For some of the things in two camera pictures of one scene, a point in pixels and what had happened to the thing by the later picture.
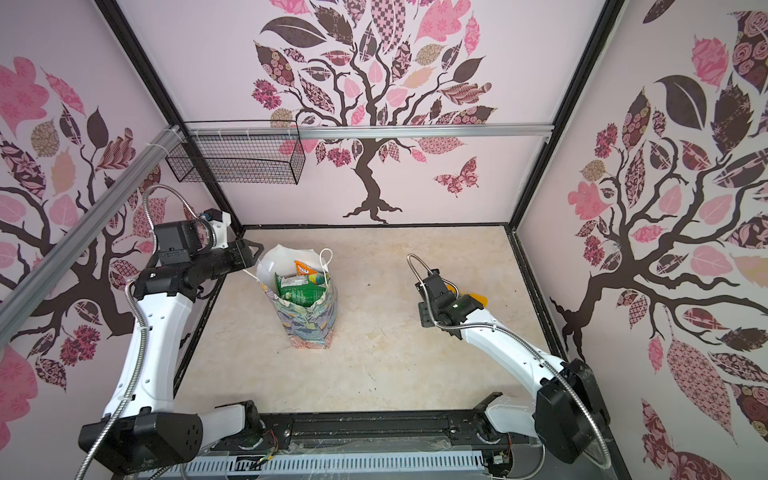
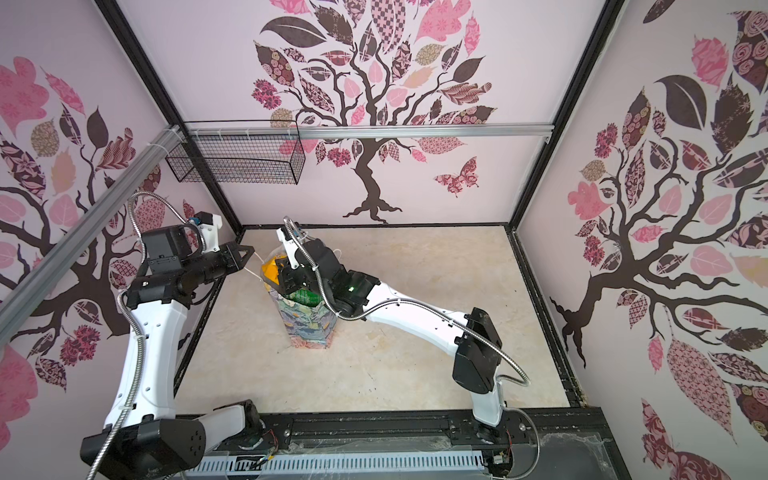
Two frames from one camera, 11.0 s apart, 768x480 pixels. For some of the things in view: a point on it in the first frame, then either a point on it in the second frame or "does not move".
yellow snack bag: (482, 300) -> (270, 269)
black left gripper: (241, 253) does not move
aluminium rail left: (42, 278) does not move
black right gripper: (422, 317) -> (290, 274)
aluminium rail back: (369, 132) does not move
